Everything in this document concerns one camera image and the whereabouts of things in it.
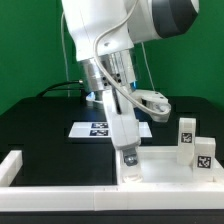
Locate white cable right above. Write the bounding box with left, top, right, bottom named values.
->
left=92, top=0, right=172, bottom=116

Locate white square tabletop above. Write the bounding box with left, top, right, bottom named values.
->
left=116, top=146, right=224, bottom=185

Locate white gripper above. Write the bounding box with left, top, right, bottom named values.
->
left=102, top=89, right=171, bottom=166

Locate white marker base plate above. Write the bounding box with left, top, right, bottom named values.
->
left=68, top=122, right=152, bottom=138

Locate white cable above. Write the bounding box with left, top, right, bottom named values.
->
left=60, top=9, right=72, bottom=98
left=92, top=0, right=172, bottom=116

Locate white cable left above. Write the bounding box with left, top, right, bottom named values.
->
left=60, top=9, right=72, bottom=98

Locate black cable at base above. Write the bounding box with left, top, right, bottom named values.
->
left=37, top=79, right=85, bottom=98

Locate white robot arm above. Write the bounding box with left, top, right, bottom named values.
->
left=61, top=0, right=199, bottom=167

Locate white U-shaped obstacle fence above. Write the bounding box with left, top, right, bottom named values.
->
left=0, top=150, right=224, bottom=212

